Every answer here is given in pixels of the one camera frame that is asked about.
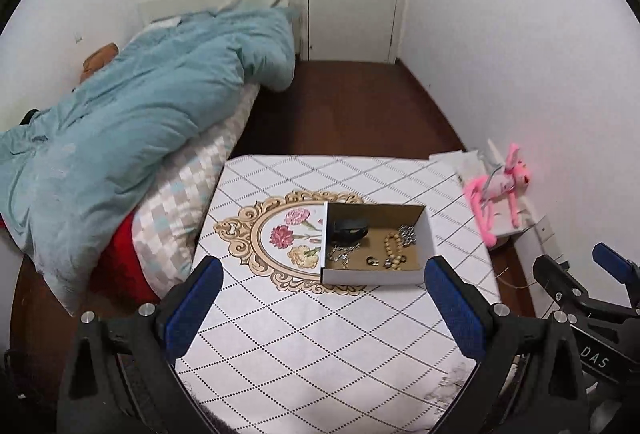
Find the red blanket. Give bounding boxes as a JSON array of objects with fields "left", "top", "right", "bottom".
[{"left": 0, "top": 214, "right": 161, "bottom": 309}]

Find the pink plush toy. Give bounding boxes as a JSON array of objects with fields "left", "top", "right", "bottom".
[{"left": 462, "top": 143, "right": 535, "bottom": 247}]

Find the white wall socket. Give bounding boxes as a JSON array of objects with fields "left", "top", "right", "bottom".
[{"left": 535, "top": 216, "right": 557, "bottom": 248}]

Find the black smart band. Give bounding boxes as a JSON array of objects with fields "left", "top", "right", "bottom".
[{"left": 332, "top": 219, "right": 371, "bottom": 247}]

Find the white diamond pattern tablecloth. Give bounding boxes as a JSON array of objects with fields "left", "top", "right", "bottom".
[{"left": 172, "top": 155, "right": 502, "bottom": 434}]

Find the checkered pillow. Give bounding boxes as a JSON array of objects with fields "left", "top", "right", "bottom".
[{"left": 131, "top": 81, "right": 261, "bottom": 299}]

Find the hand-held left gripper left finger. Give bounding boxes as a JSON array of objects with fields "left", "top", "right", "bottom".
[{"left": 57, "top": 256, "right": 224, "bottom": 434}]

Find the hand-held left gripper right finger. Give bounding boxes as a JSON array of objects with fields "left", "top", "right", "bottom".
[{"left": 424, "top": 256, "right": 591, "bottom": 434}]

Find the cardboard box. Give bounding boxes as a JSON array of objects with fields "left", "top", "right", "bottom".
[{"left": 320, "top": 201, "right": 435, "bottom": 287}]

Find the brown plush toy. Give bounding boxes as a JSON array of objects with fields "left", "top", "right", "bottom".
[{"left": 81, "top": 42, "right": 119, "bottom": 82}]

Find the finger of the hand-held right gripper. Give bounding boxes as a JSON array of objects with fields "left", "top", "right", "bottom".
[
  {"left": 592, "top": 242, "right": 640, "bottom": 302},
  {"left": 532, "top": 255, "right": 597, "bottom": 315}
]

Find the wooden bead bracelet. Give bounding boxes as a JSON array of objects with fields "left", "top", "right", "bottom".
[{"left": 382, "top": 234, "right": 408, "bottom": 271}]

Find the teal duvet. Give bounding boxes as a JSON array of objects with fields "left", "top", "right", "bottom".
[{"left": 0, "top": 8, "right": 297, "bottom": 317}]

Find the silver charm bracelet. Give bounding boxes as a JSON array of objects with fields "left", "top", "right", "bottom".
[{"left": 327, "top": 244, "right": 358, "bottom": 267}]

